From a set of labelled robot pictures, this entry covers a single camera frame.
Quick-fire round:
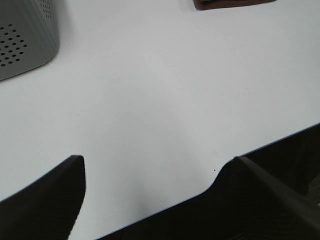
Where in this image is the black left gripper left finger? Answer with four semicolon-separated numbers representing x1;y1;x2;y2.
0;155;86;240

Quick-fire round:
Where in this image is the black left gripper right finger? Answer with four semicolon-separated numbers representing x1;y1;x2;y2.
105;157;320;240

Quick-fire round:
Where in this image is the brown towel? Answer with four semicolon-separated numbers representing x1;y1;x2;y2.
193;0;275;11

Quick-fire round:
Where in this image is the grey perforated laundry basket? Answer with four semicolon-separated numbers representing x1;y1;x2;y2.
0;0;60;80

